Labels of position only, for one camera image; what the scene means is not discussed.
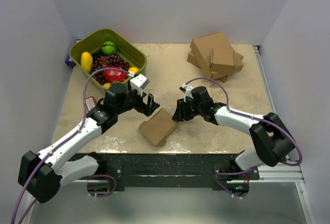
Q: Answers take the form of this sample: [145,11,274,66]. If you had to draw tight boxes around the yellow mango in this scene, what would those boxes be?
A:
[80,51,93,74]

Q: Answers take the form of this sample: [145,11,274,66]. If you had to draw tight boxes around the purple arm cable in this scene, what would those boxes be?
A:
[184,77,303,199]
[10,67,136,224]

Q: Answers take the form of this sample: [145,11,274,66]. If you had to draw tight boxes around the red snack packet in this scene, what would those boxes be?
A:
[85,96,97,112]

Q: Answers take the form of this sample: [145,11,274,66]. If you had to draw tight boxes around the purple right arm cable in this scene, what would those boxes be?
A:
[184,77,303,199]

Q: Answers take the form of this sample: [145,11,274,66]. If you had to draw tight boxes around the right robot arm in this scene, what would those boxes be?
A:
[172,84,294,179]

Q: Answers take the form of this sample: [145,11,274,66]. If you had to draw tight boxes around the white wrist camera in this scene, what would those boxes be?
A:
[129,74,150,96]
[179,83,194,99]

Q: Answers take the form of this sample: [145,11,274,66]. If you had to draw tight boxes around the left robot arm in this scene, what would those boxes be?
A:
[18,78,160,203]

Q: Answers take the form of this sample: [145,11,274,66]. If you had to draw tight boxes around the green apple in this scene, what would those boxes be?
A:
[101,41,117,55]

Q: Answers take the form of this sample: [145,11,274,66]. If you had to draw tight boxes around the blue box behind basket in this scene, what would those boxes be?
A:
[65,54,76,68]

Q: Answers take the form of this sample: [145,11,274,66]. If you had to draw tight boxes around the green plastic basket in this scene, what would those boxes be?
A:
[69,29,147,76]

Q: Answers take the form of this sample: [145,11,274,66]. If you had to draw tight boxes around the orange fruit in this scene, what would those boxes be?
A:
[128,67,139,73]

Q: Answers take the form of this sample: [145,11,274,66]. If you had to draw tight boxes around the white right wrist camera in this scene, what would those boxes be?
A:
[179,83,194,99]

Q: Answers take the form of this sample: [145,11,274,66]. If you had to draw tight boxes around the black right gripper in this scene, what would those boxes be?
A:
[172,97,203,122]

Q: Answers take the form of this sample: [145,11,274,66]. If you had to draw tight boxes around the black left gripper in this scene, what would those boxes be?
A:
[116,80,159,116]

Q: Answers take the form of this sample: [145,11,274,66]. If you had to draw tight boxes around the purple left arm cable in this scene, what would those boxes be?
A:
[10,67,136,224]

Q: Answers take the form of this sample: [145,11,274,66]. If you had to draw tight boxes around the red dragon fruit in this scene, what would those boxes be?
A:
[103,67,127,83]

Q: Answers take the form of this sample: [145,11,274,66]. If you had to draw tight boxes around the dark purple grape bunch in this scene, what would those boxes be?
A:
[91,50,130,85]

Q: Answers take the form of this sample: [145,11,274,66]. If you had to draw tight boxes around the small yellow fruit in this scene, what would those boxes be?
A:
[103,82,111,89]

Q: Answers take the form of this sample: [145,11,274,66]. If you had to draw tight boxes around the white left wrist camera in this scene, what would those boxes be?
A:
[129,74,150,96]

